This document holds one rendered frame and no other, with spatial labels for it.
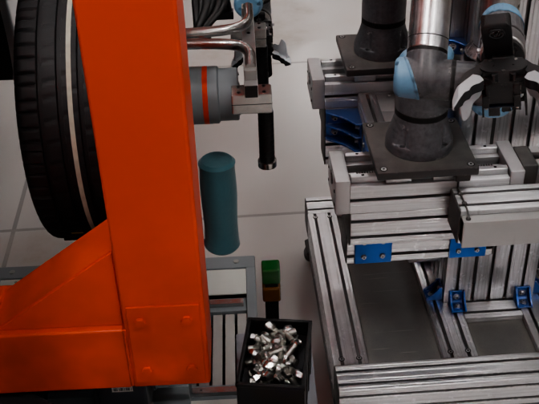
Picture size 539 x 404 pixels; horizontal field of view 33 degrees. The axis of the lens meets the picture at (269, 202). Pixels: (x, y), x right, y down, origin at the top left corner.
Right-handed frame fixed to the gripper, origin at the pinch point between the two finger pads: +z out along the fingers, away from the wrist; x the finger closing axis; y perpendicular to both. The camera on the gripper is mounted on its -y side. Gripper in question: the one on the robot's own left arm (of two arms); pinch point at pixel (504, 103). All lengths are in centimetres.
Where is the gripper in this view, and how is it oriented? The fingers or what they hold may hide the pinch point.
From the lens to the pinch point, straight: 142.1
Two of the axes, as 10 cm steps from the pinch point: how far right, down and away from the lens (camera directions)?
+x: -9.7, 0.3, 2.4
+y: 1.6, 8.2, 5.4
